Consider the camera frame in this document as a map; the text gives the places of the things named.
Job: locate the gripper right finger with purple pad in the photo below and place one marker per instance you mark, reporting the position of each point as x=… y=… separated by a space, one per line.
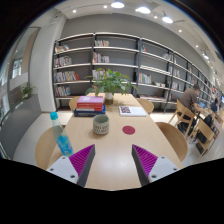
x=149 y=167

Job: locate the patterned ceramic cup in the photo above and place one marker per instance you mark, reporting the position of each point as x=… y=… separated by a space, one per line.
x=101 y=124

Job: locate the wooden chair far right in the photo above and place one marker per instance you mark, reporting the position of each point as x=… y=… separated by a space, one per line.
x=146 y=104

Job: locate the wooden chair near left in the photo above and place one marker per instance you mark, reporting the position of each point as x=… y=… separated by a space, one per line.
x=46 y=149

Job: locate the grey wall bookshelf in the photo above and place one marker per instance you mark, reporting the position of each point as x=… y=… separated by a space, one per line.
x=156 y=72

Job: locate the round red coaster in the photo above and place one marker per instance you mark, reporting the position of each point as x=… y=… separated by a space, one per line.
x=128 y=130

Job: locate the clear water bottle blue label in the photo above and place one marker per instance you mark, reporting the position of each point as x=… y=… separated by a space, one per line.
x=61 y=136

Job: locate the open white magazine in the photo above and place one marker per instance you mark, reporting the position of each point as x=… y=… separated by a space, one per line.
x=132 y=111

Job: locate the wooden chair right foreground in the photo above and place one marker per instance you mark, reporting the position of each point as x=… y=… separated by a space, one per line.
x=204 y=135

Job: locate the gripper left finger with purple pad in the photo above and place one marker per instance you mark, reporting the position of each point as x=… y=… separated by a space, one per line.
x=76 y=167

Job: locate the wooden chair far left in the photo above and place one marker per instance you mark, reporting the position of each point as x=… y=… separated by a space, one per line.
x=73 y=102

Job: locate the wooden chair under person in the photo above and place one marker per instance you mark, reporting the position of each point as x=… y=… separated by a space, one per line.
x=181 y=116

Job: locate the pink top book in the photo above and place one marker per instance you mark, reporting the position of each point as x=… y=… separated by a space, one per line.
x=90 y=100

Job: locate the green potted plant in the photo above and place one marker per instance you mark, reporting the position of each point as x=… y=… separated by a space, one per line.
x=109 y=82

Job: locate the red middle book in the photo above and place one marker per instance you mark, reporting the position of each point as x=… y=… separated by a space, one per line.
x=89 y=107

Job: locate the wooden chair near right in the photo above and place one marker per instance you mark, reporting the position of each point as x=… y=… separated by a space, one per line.
x=175 y=138

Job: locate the dark blue bottom book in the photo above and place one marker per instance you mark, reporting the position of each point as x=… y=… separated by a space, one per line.
x=85 y=113

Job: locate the small plant at window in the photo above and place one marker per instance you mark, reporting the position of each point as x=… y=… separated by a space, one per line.
x=27 y=91

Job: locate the seated person brown shirt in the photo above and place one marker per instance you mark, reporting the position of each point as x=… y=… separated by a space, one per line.
x=188 y=99

